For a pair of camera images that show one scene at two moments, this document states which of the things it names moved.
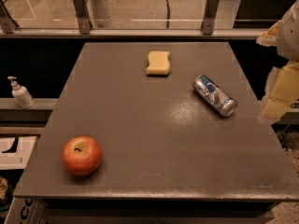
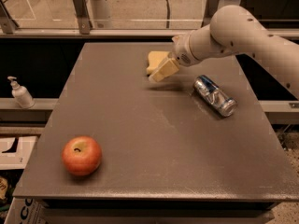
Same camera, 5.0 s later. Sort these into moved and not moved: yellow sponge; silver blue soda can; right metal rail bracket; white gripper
Moved: white gripper
Not moved: yellow sponge; silver blue soda can; right metal rail bracket
